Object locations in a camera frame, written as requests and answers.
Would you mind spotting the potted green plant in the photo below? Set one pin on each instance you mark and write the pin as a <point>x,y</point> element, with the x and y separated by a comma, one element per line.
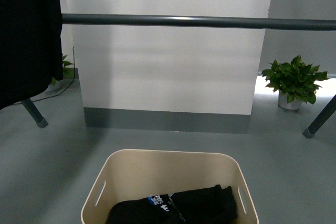
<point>295,81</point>
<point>68,70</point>

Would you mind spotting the right potted green plant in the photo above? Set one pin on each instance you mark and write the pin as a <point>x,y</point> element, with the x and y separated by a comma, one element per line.
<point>295,81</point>

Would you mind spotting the beige plastic laundry hamper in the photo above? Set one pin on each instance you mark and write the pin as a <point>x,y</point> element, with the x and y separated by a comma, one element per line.
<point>134,174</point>

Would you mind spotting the black printed t-shirt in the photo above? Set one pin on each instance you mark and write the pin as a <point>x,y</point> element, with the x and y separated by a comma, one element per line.
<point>206,205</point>

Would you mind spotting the black hanging garment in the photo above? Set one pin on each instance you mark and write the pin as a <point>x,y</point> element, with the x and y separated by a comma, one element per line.
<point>31,52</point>

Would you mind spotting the grey clothes rack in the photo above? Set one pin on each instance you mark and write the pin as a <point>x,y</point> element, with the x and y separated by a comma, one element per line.
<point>182,121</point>

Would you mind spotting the left potted green plant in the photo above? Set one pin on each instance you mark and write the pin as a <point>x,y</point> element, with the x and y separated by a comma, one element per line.
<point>68,70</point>

